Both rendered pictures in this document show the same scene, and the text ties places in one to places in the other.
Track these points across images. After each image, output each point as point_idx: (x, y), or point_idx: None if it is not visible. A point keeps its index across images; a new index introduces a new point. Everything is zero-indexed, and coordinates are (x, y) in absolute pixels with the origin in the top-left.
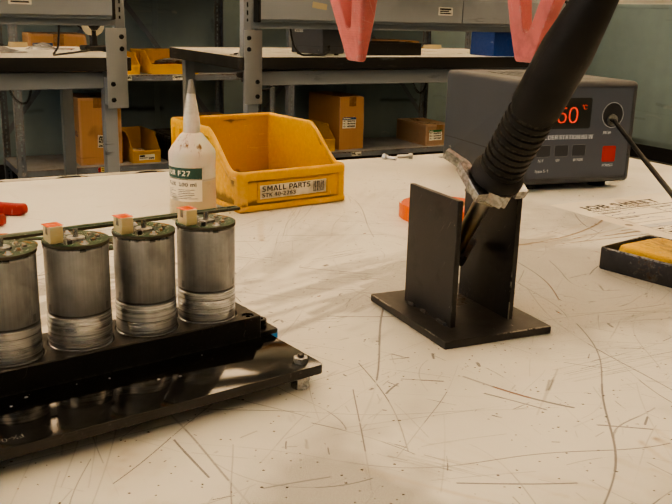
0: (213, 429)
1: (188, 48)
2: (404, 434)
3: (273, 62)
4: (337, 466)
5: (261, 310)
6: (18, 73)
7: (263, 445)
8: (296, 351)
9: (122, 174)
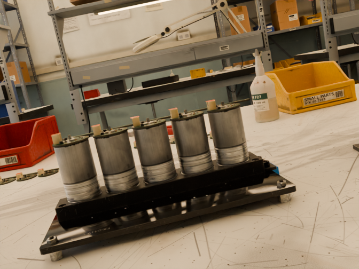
0: (219, 226)
1: (302, 54)
2: (345, 231)
3: (344, 50)
4: (285, 252)
5: (281, 159)
6: (227, 79)
7: (243, 237)
8: (282, 179)
9: (243, 106)
